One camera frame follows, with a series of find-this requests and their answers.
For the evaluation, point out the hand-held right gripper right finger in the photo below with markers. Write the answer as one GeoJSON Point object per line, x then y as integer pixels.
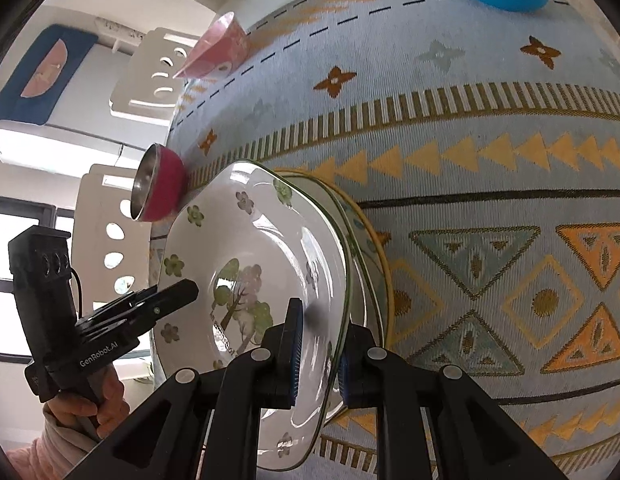
{"type": "Point", "coordinates": [345, 375]}

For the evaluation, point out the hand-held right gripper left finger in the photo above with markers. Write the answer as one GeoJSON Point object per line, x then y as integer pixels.
{"type": "Point", "coordinates": [292, 355]}

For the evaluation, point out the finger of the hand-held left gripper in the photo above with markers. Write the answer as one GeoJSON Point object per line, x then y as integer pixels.
{"type": "Point", "coordinates": [175, 297]}
{"type": "Point", "coordinates": [135, 296]}

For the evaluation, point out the hexagonal tree print plate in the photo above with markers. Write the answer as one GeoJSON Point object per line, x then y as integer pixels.
{"type": "Point", "coordinates": [357, 280]}
{"type": "Point", "coordinates": [270, 240]}

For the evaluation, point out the round floral plate orange rim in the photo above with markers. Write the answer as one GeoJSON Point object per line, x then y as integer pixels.
{"type": "Point", "coordinates": [381, 280]}

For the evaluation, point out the red steel bowl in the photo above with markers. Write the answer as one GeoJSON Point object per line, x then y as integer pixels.
{"type": "Point", "coordinates": [167, 185]}

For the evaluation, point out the pink dotted bowl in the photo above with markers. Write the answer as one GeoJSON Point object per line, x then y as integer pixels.
{"type": "Point", "coordinates": [225, 45]}

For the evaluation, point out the person's left forearm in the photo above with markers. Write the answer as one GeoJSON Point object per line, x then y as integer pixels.
{"type": "Point", "coordinates": [45, 455]}

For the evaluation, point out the person's left hand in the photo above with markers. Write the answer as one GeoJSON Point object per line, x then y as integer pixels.
{"type": "Point", "coordinates": [107, 410]}

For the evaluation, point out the dark-framed window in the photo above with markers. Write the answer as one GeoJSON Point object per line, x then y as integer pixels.
{"type": "Point", "coordinates": [15, 240]}

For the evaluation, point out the green potted plant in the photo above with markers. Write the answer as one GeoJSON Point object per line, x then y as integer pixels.
{"type": "Point", "coordinates": [150, 372]}

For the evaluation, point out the white cutout chair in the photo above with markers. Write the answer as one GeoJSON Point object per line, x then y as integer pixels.
{"type": "Point", "coordinates": [140, 75]}
{"type": "Point", "coordinates": [90, 200]}

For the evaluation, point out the patterned blue table mat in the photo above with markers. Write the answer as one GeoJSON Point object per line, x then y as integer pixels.
{"type": "Point", "coordinates": [490, 160]}

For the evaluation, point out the blue wall hanging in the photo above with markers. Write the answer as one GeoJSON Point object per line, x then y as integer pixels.
{"type": "Point", "coordinates": [10, 95]}

